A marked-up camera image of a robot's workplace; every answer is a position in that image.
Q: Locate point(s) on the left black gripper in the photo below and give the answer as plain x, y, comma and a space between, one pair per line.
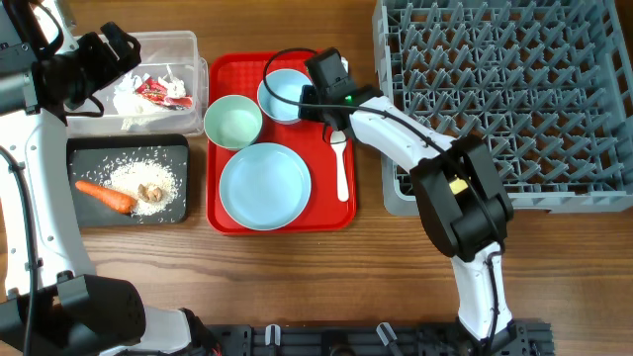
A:
111, 68

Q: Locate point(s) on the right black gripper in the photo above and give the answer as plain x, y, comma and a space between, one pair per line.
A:
305, 109

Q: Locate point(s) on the light blue bowl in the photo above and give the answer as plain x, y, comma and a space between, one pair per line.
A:
287, 83

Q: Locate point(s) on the white red wrapper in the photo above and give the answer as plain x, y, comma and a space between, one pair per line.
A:
144, 95

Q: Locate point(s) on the light green bowl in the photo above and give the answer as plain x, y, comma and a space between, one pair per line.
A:
233, 122

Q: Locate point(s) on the white rice pile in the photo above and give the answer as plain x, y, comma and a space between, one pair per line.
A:
124, 174

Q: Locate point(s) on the orange carrot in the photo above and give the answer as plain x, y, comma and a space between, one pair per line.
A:
114, 200

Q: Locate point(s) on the brown food scrap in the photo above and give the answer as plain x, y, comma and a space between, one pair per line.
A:
149, 193

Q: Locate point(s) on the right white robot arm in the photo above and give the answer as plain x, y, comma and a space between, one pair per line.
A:
463, 206

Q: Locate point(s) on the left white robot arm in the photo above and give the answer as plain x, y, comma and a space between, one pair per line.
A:
56, 303

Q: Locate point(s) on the grey dishwasher rack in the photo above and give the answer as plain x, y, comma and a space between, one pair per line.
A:
546, 84

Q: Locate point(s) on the white plastic spoon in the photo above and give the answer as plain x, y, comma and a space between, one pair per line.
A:
338, 142

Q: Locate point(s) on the red plastic tray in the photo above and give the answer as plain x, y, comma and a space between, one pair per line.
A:
241, 74

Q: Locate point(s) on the clear plastic bin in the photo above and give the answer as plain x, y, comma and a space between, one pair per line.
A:
179, 49

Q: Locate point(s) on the large light blue plate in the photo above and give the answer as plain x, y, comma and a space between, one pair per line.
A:
265, 186

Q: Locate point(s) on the black tray bin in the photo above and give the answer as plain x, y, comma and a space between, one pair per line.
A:
85, 154

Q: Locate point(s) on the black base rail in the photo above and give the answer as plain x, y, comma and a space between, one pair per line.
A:
520, 338

